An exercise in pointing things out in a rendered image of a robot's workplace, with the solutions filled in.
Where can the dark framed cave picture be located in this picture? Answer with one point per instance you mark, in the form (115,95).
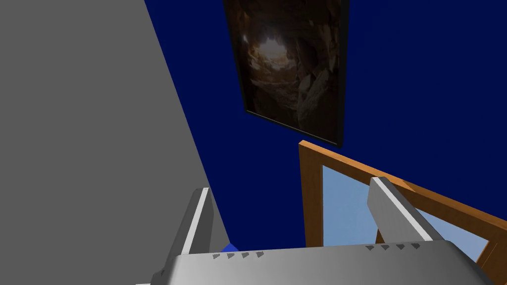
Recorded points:
(291,67)

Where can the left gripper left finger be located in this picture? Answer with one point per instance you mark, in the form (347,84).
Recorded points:
(195,227)

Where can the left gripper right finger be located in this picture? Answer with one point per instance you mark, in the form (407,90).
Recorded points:
(396,215)

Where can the wooden framed window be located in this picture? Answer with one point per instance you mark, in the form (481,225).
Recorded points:
(344,213)

